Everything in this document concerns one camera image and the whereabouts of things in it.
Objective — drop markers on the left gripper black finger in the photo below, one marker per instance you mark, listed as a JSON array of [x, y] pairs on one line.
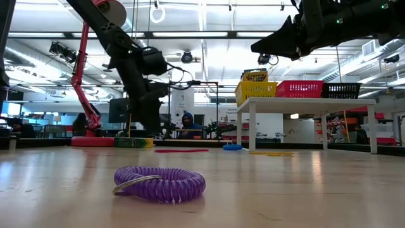
[[142, 122], [154, 122]]

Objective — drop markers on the Crayola crayon box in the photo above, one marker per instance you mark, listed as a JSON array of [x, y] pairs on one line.
[[133, 142], [254, 76]]

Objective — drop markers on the red plastic mesh basket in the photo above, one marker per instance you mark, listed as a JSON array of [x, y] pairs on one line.
[[299, 89]]

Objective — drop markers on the red rubber band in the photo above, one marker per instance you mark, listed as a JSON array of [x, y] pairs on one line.
[[182, 151]]

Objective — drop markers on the yellow plastic mesh basket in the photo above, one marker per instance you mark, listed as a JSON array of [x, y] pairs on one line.
[[254, 92]]

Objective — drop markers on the black plastic mesh basket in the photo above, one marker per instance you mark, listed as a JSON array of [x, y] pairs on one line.
[[340, 91]]

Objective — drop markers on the purple spiral wrist coil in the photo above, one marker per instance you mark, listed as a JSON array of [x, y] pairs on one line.
[[164, 185]]

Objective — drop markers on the blue spiral wrist coil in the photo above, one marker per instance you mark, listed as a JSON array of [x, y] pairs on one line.
[[232, 147]]

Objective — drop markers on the yellow rubber band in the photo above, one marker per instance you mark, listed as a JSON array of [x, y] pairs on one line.
[[272, 154]]

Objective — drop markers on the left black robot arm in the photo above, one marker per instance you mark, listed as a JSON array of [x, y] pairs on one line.
[[101, 25]]

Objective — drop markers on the background black robot arm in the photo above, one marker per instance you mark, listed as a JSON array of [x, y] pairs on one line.
[[221, 128], [169, 131]]

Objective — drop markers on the red desk lamp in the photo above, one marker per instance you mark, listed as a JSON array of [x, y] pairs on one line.
[[91, 141]]

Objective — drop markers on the white perforated metal shelf riser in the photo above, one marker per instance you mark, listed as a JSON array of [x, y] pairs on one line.
[[300, 102]]

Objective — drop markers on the black ceiling fixture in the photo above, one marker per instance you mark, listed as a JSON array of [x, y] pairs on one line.
[[392, 58]]

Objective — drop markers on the black ceiling spotlight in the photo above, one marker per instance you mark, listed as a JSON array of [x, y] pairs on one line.
[[63, 52]]

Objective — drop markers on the small white table lamp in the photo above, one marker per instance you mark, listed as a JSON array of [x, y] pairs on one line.
[[57, 118]]

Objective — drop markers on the red bin shelf rack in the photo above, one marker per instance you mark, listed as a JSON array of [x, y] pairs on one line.
[[379, 115]]

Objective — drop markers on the black ceiling camera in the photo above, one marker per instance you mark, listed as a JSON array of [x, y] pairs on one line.
[[264, 59], [186, 57]]

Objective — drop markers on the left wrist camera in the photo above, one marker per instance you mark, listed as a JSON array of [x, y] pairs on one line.
[[154, 61]]

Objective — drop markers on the black metal gantry frame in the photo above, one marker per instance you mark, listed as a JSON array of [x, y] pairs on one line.
[[205, 83]]

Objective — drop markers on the black aluminium table frame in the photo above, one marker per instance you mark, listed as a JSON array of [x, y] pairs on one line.
[[47, 143]]

